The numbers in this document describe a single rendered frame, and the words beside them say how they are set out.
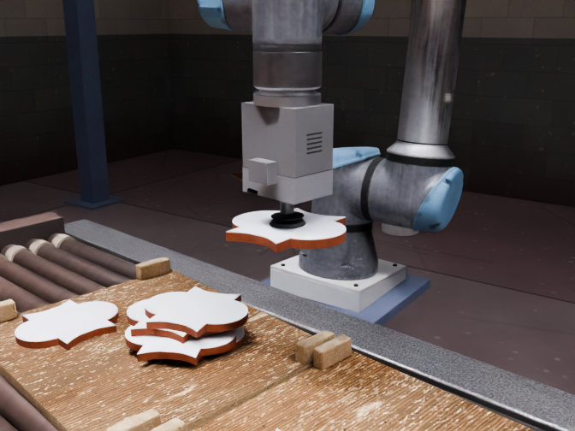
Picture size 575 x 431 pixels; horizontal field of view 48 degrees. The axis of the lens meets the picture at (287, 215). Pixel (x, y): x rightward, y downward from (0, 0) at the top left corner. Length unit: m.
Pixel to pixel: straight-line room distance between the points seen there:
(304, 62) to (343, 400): 0.38
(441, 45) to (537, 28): 4.29
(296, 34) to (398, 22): 5.09
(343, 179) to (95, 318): 0.48
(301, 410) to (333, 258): 0.46
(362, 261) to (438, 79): 0.35
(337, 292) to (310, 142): 0.50
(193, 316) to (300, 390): 0.18
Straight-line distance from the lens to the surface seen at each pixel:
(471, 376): 0.90
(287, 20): 0.69
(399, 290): 1.26
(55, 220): 1.49
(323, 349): 0.83
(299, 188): 0.71
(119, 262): 1.28
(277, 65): 0.69
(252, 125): 0.73
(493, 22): 5.48
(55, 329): 0.97
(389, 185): 1.11
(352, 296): 1.15
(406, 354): 0.94
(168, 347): 0.86
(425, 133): 1.10
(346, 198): 1.15
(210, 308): 0.90
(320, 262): 1.18
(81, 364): 0.89
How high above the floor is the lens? 1.35
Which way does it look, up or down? 16 degrees down
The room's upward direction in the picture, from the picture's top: straight up
